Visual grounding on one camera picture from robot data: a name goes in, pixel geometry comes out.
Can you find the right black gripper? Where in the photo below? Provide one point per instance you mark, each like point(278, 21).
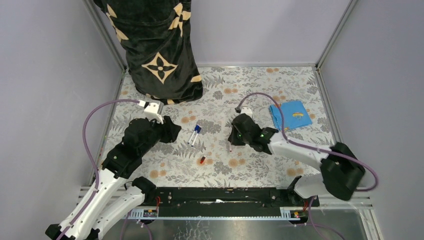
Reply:
point(233, 139)

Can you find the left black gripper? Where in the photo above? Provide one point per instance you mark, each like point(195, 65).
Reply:
point(170, 130)

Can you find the white pen black tip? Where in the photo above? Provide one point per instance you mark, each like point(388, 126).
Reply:
point(194, 138)

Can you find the white pen blue tip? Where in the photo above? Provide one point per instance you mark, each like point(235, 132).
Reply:
point(189, 140)

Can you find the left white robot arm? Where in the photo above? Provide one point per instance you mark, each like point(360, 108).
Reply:
point(93, 217)

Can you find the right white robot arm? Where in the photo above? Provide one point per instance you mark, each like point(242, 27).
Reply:
point(338, 173)

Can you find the floral table mat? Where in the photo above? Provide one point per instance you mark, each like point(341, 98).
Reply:
point(177, 164)

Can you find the blue folded cloth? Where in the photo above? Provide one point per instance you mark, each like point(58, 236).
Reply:
point(294, 115)

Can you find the black gold patterned robe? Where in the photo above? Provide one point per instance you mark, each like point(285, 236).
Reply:
point(156, 37)

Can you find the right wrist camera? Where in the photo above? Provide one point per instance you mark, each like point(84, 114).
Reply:
point(244, 110)

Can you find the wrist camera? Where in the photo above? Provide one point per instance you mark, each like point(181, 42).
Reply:
point(152, 110)
point(244, 110)

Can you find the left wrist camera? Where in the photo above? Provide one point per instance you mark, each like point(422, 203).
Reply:
point(152, 110)

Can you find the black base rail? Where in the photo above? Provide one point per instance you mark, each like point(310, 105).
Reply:
point(266, 197)

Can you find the slotted cable duct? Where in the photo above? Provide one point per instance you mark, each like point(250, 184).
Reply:
point(218, 212)

